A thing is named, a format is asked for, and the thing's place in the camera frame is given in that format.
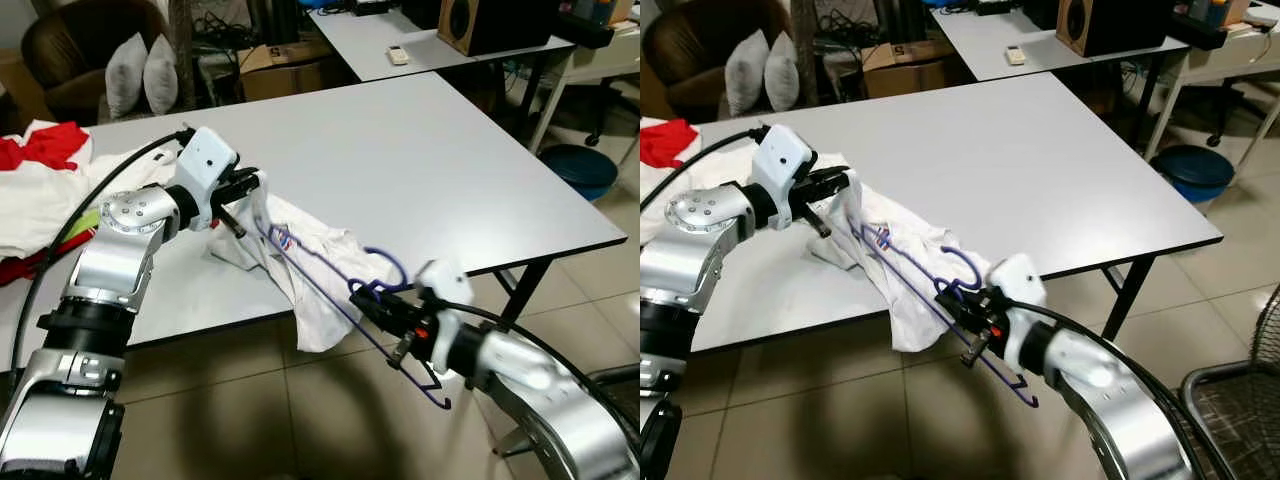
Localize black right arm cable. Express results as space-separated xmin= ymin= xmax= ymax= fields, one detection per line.
xmin=455 ymin=300 xmax=640 ymax=451
xmin=1028 ymin=300 xmax=1236 ymax=476

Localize white desk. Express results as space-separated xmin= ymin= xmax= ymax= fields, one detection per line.
xmin=1145 ymin=30 xmax=1280 ymax=161
xmin=540 ymin=40 xmax=640 ymax=151

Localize red garment with white stripes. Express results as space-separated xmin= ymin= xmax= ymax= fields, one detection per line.
xmin=640 ymin=118 xmax=701 ymax=169
xmin=0 ymin=122 xmax=93 ymax=289

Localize brown armchair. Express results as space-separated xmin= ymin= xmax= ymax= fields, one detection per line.
xmin=642 ymin=0 xmax=796 ymax=121
xmin=20 ymin=0 xmax=176 ymax=126

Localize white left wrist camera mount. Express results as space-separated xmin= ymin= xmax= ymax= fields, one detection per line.
xmin=175 ymin=125 xmax=241 ymax=231
xmin=750 ymin=123 xmax=816 ymax=231

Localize blue plastic basin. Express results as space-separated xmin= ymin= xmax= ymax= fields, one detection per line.
xmin=540 ymin=143 xmax=619 ymax=201
xmin=1150 ymin=145 xmax=1236 ymax=206

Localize large grey table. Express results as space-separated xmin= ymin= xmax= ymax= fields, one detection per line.
xmin=0 ymin=70 xmax=629 ymax=376
xmin=640 ymin=70 xmax=1226 ymax=356

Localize cardboard box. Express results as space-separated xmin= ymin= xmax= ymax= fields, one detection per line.
xmin=238 ymin=40 xmax=336 ymax=101
xmin=862 ymin=40 xmax=956 ymax=99

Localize grey pillow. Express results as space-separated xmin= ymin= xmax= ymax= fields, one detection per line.
xmin=143 ymin=35 xmax=179 ymax=114
xmin=724 ymin=30 xmax=771 ymax=119
xmin=105 ymin=32 xmax=151 ymax=119
xmin=765 ymin=32 xmax=801 ymax=113

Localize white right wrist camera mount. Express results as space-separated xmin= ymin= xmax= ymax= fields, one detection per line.
xmin=413 ymin=258 xmax=479 ymax=366
xmin=985 ymin=253 xmax=1049 ymax=366

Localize small grey table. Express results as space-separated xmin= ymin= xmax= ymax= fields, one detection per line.
xmin=308 ymin=5 xmax=576 ymax=131
xmin=930 ymin=5 xmax=1191 ymax=131

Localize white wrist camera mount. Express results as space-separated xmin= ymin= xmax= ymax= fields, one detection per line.
xmin=413 ymin=258 xmax=479 ymax=366
xmin=985 ymin=253 xmax=1049 ymax=366
xmin=175 ymin=125 xmax=241 ymax=231
xmin=750 ymin=123 xmax=816 ymax=231

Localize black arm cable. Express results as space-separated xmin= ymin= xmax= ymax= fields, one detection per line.
xmin=1028 ymin=300 xmax=1236 ymax=476
xmin=640 ymin=125 xmax=771 ymax=209
xmin=455 ymin=300 xmax=640 ymax=451
xmin=5 ymin=125 xmax=196 ymax=376

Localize white garment with red print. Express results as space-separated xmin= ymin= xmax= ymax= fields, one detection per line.
xmin=205 ymin=172 xmax=406 ymax=353
xmin=808 ymin=152 xmax=993 ymax=353

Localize wooden loudspeaker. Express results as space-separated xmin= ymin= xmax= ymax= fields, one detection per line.
xmin=438 ymin=0 xmax=556 ymax=58
xmin=1057 ymin=0 xmax=1171 ymax=58

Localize purple plastic hanger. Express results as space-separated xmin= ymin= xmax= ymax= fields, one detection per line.
xmin=850 ymin=220 xmax=1041 ymax=409
xmin=258 ymin=222 xmax=453 ymax=411

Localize dark woven chair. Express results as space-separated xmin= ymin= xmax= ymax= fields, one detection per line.
xmin=585 ymin=362 xmax=640 ymax=401
xmin=1180 ymin=285 xmax=1280 ymax=480

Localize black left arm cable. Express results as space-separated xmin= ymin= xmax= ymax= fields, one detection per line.
xmin=5 ymin=125 xmax=196 ymax=376
xmin=640 ymin=125 xmax=771 ymax=209

